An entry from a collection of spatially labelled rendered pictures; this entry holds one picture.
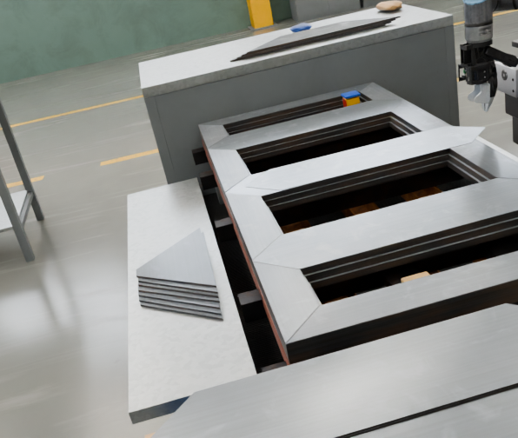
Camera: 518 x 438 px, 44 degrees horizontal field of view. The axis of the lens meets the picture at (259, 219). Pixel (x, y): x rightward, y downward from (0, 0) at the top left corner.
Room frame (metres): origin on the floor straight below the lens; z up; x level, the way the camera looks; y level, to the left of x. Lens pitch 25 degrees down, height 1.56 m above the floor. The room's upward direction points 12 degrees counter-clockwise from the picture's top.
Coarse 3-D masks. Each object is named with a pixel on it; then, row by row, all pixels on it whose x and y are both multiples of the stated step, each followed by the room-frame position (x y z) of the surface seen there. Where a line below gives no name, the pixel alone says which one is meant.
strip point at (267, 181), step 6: (264, 174) 1.80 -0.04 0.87; (270, 174) 1.79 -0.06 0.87; (258, 180) 1.76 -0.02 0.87; (264, 180) 1.75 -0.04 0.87; (270, 180) 1.74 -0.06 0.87; (246, 186) 1.73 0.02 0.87; (252, 186) 1.72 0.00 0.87; (258, 186) 1.71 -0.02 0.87; (264, 186) 1.70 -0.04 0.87; (270, 186) 1.69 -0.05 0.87; (276, 186) 1.68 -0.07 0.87
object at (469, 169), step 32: (224, 128) 2.42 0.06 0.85; (256, 128) 2.42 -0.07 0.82; (352, 128) 2.12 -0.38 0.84; (416, 128) 1.92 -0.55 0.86; (416, 160) 1.69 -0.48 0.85; (448, 160) 1.69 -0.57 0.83; (224, 192) 1.74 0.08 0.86; (256, 192) 1.67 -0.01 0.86; (288, 192) 1.65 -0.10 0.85; (320, 192) 1.65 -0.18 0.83; (480, 224) 1.24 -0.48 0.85; (512, 224) 1.24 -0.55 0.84; (352, 256) 1.21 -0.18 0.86; (384, 256) 1.21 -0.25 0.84; (416, 256) 1.21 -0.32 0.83; (512, 288) 0.99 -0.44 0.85; (384, 320) 0.96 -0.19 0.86; (416, 320) 0.97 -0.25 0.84; (288, 352) 0.95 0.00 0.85; (320, 352) 0.95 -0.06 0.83
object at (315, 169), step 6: (300, 162) 1.84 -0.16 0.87; (306, 162) 1.83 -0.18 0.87; (312, 162) 1.81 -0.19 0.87; (318, 162) 1.80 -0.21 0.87; (324, 162) 1.79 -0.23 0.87; (300, 168) 1.79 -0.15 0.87; (306, 168) 1.78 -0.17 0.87; (312, 168) 1.77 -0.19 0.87; (318, 168) 1.76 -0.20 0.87; (324, 168) 1.74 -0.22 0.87; (306, 174) 1.73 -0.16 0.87; (312, 174) 1.72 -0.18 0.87; (318, 174) 1.71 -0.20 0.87; (324, 174) 1.70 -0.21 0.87; (330, 174) 1.69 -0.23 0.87; (312, 180) 1.67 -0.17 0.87; (318, 180) 1.66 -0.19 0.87
